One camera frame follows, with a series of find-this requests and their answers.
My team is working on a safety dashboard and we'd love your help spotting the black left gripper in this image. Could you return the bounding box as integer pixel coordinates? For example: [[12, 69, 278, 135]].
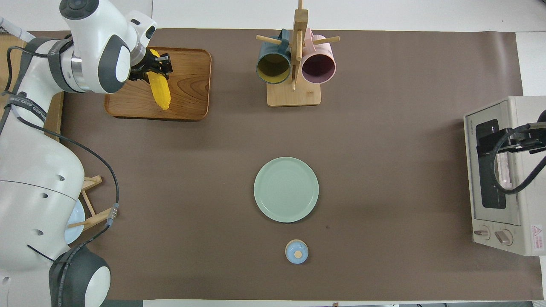
[[128, 50, 173, 81]]

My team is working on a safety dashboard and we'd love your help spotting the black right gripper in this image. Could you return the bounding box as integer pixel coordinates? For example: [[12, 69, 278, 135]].
[[477, 126, 546, 156]]

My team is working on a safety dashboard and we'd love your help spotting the yellow corn cob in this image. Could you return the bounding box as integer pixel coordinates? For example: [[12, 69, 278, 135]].
[[146, 49, 171, 110]]

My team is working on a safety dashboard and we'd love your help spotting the glass oven door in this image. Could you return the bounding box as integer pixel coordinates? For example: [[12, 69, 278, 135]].
[[465, 100, 523, 226]]

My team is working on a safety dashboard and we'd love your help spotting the pale green plate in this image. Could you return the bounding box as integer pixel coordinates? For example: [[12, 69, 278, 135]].
[[254, 157, 319, 223]]

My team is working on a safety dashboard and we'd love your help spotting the white toaster oven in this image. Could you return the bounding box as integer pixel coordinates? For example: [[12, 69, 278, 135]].
[[464, 96, 546, 256]]

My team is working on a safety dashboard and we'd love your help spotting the brown wooden tray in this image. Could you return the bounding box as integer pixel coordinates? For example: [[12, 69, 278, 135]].
[[104, 47, 212, 122]]

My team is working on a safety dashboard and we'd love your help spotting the dark blue mug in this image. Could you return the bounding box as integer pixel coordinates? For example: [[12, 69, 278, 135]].
[[256, 29, 292, 85]]

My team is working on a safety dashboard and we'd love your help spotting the brown table mat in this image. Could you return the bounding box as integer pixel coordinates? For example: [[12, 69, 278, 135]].
[[30, 29, 544, 301]]

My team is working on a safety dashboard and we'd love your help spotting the narrow wooden shelf board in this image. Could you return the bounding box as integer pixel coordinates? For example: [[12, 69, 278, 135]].
[[45, 92, 64, 142]]

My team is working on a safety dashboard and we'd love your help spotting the wooden mug tree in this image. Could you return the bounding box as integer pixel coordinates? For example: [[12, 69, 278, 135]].
[[256, 0, 340, 107]]

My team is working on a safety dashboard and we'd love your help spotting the wide wooden shelf board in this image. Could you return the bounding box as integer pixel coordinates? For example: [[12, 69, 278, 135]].
[[0, 34, 26, 96]]

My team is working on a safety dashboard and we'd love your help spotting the pink mug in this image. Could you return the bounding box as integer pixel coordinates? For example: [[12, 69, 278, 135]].
[[301, 29, 337, 84]]

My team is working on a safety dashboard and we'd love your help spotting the white checked cloth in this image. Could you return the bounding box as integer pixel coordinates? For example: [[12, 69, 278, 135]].
[[0, 17, 32, 43]]

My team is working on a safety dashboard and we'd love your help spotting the wooden plate rack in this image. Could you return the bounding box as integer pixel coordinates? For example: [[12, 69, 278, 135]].
[[66, 175, 113, 231]]

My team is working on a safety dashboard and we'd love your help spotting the light blue plate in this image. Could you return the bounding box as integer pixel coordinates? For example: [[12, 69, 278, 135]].
[[64, 198, 85, 244]]

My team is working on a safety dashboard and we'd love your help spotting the small blue bell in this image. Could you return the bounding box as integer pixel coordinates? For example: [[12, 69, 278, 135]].
[[285, 239, 309, 264]]

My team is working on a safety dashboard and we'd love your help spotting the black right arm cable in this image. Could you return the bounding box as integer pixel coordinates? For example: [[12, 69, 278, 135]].
[[494, 123, 546, 195]]

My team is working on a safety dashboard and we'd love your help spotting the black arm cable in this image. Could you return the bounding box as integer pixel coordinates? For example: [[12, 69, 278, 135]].
[[494, 123, 546, 195], [0, 41, 120, 273]]

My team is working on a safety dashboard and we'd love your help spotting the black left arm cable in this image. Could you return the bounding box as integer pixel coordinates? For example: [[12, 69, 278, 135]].
[[0, 41, 120, 273]]

